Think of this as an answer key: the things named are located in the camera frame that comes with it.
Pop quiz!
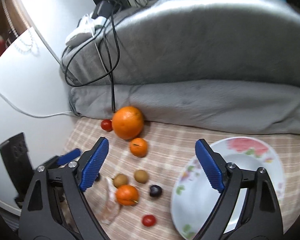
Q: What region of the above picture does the red cherry tomato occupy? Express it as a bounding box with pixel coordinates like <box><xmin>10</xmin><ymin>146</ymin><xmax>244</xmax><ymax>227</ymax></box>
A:
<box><xmin>101</xmin><ymin>119</ymin><xmax>113</xmax><ymax>132</ymax></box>
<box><xmin>142</xmin><ymin>215</ymin><xmax>156</xmax><ymax>227</ymax></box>

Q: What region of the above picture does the brown longan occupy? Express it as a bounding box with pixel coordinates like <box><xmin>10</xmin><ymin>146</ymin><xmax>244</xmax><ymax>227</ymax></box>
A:
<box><xmin>113</xmin><ymin>173</ymin><xmax>129</xmax><ymax>188</ymax></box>
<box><xmin>134</xmin><ymin>170</ymin><xmax>149</xmax><ymax>184</ymax></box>

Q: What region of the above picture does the large orange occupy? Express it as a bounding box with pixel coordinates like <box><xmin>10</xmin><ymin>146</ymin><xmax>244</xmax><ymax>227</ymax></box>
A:
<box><xmin>112</xmin><ymin>106</ymin><xmax>144</xmax><ymax>140</ymax></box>

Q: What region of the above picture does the small tangerine with stem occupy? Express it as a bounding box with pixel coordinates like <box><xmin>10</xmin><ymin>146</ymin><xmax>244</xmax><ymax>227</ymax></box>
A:
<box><xmin>129</xmin><ymin>138</ymin><xmax>148</xmax><ymax>158</ymax></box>

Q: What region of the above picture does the dark purple grape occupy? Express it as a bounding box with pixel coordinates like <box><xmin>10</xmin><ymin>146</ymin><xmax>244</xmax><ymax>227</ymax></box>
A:
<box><xmin>149</xmin><ymin>185</ymin><xmax>163</xmax><ymax>198</ymax></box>

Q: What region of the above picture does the white floral plate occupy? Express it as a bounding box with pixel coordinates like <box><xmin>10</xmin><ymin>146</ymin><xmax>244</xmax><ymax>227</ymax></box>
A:
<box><xmin>170</xmin><ymin>137</ymin><xmax>285</xmax><ymax>239</ymax></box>

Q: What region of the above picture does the beige plaid cloth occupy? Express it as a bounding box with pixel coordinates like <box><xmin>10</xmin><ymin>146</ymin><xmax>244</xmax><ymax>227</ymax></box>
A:
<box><xmin>64</xmin><ymin>118</ymin><xmax>300</xmax><ymax>239</ymax></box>

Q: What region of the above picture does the white power strip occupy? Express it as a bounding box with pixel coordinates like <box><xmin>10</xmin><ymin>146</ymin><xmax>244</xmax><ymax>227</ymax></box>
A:
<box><xmin>65</xmin><ymin>14</ymin><xmax>109</xmax><ymax>47</ymax></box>

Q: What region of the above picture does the grey plush blanket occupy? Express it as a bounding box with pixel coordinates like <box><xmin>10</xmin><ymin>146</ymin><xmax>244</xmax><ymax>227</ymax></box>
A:
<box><xmin>60</xmin><ymin>0</ymin><xmax>300</xmax><ymax>134</ymax></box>

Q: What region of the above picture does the black power adapter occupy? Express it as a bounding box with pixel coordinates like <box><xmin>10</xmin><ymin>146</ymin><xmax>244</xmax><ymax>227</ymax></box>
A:
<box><xmin>90</xmin><ymin>0</ymin><xmax>114</xmax><ymax>19</ymax></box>

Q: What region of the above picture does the white cable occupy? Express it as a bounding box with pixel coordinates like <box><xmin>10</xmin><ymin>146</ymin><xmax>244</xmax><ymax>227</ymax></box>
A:
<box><xmin>0</xmin><ymin>78</ymin><xmax>73</xmax><ymax>119</ymax></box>

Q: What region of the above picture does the black cable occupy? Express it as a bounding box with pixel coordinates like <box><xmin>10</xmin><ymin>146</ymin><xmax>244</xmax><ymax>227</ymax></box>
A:
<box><xmin>63</xmin><ymin>0</ymin><xmax>141</xmax><ymax>113</ymax></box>

